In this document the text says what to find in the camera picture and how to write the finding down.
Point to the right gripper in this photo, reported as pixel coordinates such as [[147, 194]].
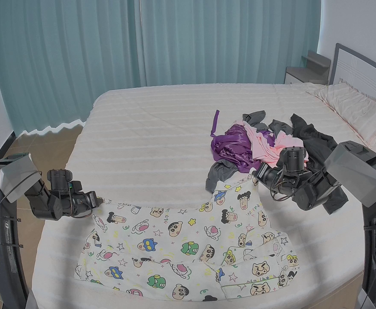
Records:
[[267, 177]]

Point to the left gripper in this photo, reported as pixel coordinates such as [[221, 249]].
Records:
[[83, 196]]

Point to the white printed pyjama top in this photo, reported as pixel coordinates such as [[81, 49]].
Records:
[[181, 246]]

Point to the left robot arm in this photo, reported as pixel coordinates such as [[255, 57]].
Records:
[[1, 224]]

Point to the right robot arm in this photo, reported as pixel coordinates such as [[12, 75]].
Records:
[[352, 172]]

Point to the bed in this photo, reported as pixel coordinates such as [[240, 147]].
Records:
[[149, 134]]

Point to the pink garment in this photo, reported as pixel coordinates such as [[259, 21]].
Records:
[[265, 148]]

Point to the grey garment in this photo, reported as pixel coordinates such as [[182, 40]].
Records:
[[218, 175]]

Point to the purple satin garment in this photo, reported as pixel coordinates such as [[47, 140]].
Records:
[[228, 145]]

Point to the pale pink pillow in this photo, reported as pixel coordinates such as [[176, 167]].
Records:
[[352, 108]]

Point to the grey white bedside table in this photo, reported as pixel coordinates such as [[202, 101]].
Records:
[[304, 71]]

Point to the blue-green curtain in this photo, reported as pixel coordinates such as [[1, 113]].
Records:
[[226, 31], [65, 50]]

